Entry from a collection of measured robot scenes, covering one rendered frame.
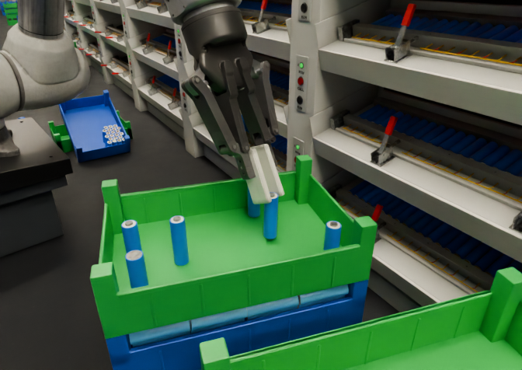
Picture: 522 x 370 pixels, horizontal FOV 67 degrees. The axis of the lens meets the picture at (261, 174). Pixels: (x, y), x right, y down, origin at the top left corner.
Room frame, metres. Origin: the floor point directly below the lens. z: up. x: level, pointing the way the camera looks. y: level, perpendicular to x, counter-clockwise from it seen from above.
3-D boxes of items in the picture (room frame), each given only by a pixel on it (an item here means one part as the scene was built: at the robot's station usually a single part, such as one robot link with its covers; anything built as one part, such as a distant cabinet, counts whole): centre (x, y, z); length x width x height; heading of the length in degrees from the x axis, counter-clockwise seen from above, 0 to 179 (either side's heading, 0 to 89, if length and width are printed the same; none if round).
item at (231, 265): (0.41, 0.04, 0.36); 0.30 x 0.20 x 0.08; 107
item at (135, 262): (0.32, 0.13, 0.36); 0.02 x 0.02 x 0.06
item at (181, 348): (0.41, 0.04, 0.28); 0.30 x 0.20 x 0.08; 107
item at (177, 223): (0.39, 0.10, 0.36); 0.02 x 0.02 x 0.06
